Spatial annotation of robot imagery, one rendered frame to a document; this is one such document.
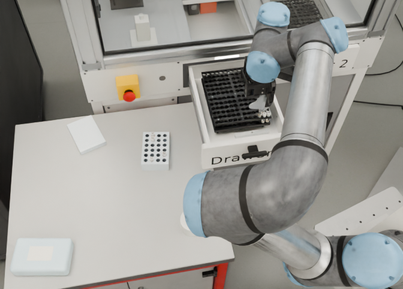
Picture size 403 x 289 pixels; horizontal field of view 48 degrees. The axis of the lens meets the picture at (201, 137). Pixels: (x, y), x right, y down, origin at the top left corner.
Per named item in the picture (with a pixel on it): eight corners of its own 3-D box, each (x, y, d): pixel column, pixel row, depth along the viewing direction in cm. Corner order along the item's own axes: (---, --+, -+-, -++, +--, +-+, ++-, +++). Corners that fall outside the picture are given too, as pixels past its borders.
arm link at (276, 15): (255, 18, 101) (261, -4, 106) (249, 54, 110) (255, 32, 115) (289, 24, 100) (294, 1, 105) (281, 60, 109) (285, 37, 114)
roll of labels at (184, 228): (185, 240, 127) (185, 234, 124) (176, 219, 131) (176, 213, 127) (208, 231, 128) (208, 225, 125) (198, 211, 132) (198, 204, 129)
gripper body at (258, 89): (238, 81, 127) (243, 50, 117) (268, 77, 128) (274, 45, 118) (246, 101, 123) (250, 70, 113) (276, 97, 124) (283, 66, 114)
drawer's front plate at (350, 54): (351, 69, 160) (360, 47, 151) (273, 80, 156) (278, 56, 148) (349, 66, 161) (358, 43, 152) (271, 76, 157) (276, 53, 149)
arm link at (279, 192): (307, 202, 62) (335, -2, 91) (239, 209, 68) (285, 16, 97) (337, 244, 68) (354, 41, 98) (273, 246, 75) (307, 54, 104)
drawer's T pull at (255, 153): (267, 156, 128) (268, 153, 127) (241, 159, 127) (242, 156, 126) (264, 145, 130) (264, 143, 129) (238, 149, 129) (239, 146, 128)
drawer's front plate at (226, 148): (294, 155, 138) (301, 134, 129) (201, 169, 134) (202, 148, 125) (292, 151, 139) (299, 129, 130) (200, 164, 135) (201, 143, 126)
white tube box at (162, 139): (168, 170, 140) (168, 163, 137) (141, 170, 140) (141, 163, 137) (169, 138, 148) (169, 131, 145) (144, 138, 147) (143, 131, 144)
